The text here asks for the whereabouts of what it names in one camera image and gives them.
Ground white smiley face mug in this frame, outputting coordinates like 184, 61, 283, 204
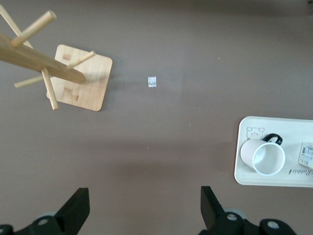
240, 133, 286, 176

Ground cream rabbit print tray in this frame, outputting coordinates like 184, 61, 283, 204
234, 116, 313, 188

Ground blue white milk carton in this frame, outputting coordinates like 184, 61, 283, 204
297, 141, 313, 169

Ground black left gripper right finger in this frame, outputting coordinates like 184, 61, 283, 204
198, 192, 296, 235

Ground wooden mug tree stand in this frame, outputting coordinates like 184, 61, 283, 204
0, 4, 113, 112

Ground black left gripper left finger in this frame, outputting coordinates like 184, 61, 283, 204
0, 188, 90, 235

